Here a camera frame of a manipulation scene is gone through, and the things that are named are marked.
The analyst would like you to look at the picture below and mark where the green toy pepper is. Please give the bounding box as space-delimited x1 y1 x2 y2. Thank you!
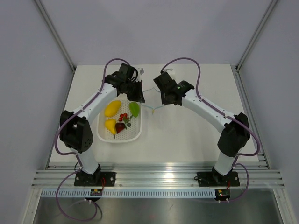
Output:
128 102 140 118

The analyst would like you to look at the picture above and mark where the aluminium mounting rail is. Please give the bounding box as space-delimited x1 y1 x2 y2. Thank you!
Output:
31 162 285 189

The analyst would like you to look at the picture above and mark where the white slotted cable duct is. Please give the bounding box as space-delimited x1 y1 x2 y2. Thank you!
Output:
41 189 215 198

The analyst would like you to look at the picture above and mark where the right aluminium frame post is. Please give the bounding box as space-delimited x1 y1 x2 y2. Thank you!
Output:
235 0 280 72

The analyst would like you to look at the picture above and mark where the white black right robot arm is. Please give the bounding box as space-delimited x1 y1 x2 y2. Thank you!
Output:
154 71 250 186

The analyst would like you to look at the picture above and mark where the dark red toy fruit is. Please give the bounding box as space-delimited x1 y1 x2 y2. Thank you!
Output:
115 122 127 134

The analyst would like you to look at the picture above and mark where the aluminium frame post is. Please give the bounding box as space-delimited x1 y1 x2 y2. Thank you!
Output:
33 0 76 74
235 0 280 72

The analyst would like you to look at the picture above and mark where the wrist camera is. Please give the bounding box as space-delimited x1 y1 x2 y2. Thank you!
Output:
137 68 144 76
163 68 175 76

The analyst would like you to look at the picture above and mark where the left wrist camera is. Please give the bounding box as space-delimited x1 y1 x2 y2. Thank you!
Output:
137 68 144 76

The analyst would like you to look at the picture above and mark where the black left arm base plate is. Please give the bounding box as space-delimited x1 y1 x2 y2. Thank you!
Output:
74 171 116 187

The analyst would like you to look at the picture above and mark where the yellow toy pear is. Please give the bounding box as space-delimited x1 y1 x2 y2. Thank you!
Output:
105 119 116 136

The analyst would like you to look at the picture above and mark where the red cherry tomatoes sprig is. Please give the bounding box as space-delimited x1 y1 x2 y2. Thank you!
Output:
118 113 133 127

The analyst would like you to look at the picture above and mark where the left aluminium frame post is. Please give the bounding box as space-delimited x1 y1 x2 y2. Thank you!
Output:
33 0 76 74

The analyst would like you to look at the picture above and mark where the clear teal-zipper zip bag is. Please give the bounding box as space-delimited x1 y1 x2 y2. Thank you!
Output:
141 87 165 114

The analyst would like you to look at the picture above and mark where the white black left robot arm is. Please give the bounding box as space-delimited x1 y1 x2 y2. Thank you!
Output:
56 63 145 187

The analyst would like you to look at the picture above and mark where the right small circuit board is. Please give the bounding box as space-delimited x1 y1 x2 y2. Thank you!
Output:
215 189 231 203

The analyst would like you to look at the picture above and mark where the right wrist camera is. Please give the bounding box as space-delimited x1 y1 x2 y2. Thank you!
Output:
163 68 175 76

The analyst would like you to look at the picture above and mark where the small circuit board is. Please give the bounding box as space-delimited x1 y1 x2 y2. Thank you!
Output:
90 189 103 196
215 189 231 203

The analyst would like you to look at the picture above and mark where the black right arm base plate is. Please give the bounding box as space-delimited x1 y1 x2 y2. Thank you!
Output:
194 171 240 187

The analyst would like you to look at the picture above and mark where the left small circuit board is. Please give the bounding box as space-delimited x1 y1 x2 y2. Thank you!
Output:
90 189 103 196

